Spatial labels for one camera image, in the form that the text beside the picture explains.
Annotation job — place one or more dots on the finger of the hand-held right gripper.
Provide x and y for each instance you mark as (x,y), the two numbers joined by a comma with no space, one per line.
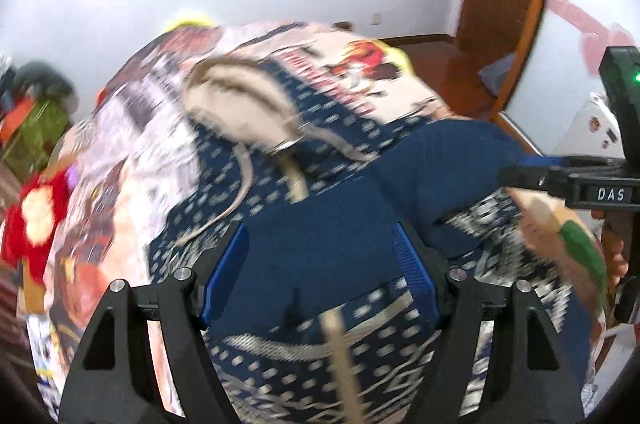
(527,178)

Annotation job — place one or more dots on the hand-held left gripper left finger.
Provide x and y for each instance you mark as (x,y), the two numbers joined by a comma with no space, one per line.
(227,276)

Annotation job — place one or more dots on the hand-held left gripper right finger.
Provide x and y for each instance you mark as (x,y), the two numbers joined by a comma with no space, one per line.
(412,274)

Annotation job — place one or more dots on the navy patterned hooded sweater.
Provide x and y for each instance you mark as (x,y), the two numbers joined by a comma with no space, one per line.
(350,229)

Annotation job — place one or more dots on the person's right hand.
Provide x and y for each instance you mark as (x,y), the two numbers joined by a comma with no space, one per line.
(612,254)

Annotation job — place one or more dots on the white appliance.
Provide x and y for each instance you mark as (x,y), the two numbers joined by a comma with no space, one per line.
(595,123)

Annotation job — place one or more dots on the grey floor cloth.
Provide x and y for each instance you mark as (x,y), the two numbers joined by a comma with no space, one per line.
(497,71)

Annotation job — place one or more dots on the newspaper print blanket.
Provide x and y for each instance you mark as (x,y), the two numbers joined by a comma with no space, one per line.
(115,184)

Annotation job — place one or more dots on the grey plush toy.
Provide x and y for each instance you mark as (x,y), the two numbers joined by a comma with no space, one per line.
(45,78)

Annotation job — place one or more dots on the pink wall sticker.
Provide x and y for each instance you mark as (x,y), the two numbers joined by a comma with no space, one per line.
(590,33)

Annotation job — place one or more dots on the wooden bed post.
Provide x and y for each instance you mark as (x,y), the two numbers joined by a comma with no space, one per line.
(343,25)

